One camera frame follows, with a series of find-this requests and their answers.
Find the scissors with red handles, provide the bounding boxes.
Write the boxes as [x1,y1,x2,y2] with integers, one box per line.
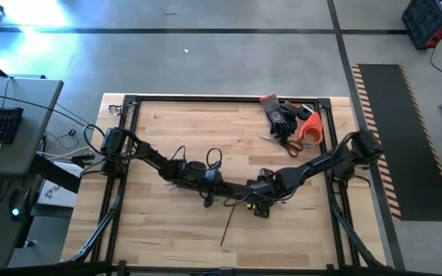
[259,134,305,159]

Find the cream loose cable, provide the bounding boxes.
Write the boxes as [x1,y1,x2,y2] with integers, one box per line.
[35,146,91,161]

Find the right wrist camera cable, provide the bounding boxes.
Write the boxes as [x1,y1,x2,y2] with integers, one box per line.
[223,190,253,209]

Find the clear safety glasses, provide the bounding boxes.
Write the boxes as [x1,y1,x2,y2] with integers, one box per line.
[107,102,126,117]

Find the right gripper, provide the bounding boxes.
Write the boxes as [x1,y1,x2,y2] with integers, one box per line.
[238,167,282,219]

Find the black tape roll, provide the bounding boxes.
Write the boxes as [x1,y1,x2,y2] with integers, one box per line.
[295,104,315,121]

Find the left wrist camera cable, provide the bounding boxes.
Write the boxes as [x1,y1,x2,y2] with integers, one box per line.
[204,146,224,169]

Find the black zip tie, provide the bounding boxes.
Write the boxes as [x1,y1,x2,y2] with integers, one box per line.
[219,197,243,248]

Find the black and red toolbox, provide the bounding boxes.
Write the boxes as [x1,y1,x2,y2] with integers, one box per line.
[400,0,442,51]

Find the black flat bar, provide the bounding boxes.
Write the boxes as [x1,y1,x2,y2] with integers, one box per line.
[28,153,82,195]

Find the black computer mouse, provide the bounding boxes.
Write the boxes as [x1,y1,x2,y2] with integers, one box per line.
[8,186,31,223]

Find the orange tape dispenser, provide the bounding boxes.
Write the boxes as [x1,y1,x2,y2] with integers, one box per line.
[296,111,324,146]

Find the black work glove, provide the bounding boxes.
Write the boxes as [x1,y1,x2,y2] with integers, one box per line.
[259,93,289,135]
[280,100,299,136]

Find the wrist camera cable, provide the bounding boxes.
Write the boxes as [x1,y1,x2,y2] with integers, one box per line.
[223,190,253,209]
[204,146,224,169]

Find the thin black desk cable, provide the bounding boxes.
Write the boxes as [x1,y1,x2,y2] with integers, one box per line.
[0,76,95,130]

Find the white printed carton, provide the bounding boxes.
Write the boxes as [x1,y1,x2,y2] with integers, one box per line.
[35,179,79,209]

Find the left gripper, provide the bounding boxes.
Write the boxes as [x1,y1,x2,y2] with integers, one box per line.
[184,163,233,210]

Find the black striped-edge floor mat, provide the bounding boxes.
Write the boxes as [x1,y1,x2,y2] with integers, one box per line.
[350,63,442,222]

